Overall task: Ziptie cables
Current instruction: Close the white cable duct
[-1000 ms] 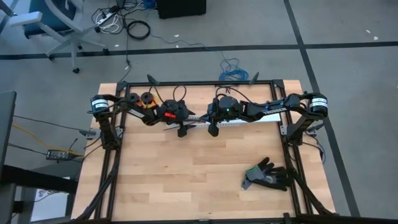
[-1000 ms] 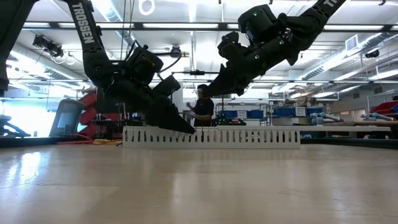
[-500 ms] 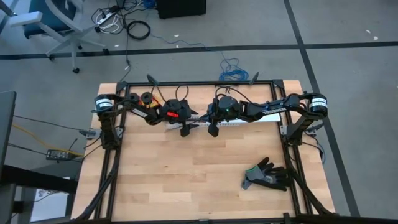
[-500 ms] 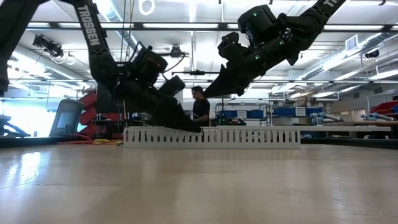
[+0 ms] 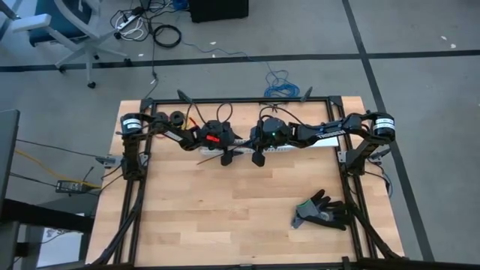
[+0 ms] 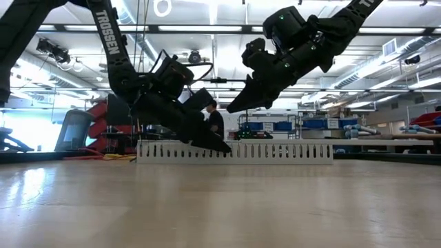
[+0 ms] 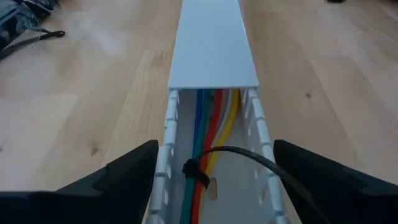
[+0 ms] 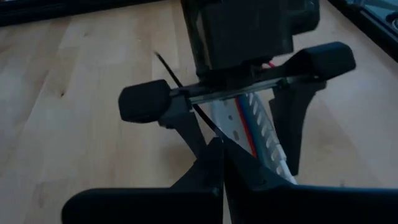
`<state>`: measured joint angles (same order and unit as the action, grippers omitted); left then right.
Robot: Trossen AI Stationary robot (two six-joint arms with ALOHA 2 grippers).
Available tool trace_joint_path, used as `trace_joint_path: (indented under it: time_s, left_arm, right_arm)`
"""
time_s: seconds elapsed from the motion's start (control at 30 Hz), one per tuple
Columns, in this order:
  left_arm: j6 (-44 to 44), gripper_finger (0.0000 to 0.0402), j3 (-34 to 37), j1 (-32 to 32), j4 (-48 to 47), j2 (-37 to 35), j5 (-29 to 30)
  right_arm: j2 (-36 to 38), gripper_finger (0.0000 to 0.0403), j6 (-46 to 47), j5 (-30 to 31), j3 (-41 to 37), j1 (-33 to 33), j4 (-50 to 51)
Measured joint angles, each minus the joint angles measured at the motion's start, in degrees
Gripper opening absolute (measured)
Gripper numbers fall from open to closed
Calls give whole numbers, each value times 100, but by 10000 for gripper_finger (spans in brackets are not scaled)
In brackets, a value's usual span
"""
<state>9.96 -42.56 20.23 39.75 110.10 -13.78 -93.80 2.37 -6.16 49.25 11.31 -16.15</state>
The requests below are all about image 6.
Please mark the office chair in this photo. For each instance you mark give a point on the office chair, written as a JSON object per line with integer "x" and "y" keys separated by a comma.
{"x": 72, "y": 131}

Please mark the black monitor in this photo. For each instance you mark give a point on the black monitor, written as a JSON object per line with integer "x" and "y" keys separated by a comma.
{"x": 117, "y": 110}

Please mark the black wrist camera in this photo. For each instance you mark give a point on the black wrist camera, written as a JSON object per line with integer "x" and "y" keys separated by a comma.
{"x": 199, "y": 100}
{"x": 255, "y": 53}

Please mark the light blue rolls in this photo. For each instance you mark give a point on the light blue rolls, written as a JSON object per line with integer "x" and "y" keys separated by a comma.
{"x": 355, "y": 131}

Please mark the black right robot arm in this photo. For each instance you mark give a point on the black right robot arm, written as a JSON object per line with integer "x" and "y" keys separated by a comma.
{"x": 330, "y": 24}

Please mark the black overhead rig beam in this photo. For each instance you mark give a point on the black overhead rig beam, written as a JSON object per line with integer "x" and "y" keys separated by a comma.
{"x": 206, "y": 29}

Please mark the red cart top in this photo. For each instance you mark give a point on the red cart top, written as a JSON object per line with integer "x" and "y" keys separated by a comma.
{"x": 429, "y": 118}

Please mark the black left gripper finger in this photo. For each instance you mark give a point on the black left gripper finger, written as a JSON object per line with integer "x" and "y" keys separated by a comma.
{"x": 212, "y": 143}

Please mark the person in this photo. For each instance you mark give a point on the person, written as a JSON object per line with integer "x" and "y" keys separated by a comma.
{"x": 216, "y": 122}

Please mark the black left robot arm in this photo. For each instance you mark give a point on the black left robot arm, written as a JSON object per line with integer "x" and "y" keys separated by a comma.
{"x": 110, "y": 41}

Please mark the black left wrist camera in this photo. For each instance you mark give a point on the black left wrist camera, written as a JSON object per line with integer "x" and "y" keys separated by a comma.
{"x": 199, "y": 100}

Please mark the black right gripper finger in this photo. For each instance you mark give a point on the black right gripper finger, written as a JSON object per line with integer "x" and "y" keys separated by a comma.
{"x": 253, "y": 96}

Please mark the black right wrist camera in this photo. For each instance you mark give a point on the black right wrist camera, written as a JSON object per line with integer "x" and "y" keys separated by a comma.
{"x": 255, "y": 53}

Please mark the blue storage bins shelf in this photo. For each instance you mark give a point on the blue storage bins shelf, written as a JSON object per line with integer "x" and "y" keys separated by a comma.
{"x": 313, "y": 123}

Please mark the black overhead camera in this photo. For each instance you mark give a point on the black overhead camera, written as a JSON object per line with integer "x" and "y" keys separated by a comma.
{"x": 194, "y": 57}

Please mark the wooden workbench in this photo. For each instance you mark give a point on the wooden workbench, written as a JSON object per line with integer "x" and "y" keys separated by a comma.
{"x": 413, "y": 136}

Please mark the black star chair base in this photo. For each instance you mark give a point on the black star chair base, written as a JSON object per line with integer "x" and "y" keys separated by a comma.
{"x": 10, "y": 143}

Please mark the black ceiling-mounted device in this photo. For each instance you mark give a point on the black ceiling-mounted device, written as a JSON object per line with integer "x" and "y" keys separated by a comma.
{"x": 53, "y": 50}

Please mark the red machine housing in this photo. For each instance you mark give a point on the red machine housing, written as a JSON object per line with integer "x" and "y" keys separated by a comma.
{"x": 98, "y": 127}

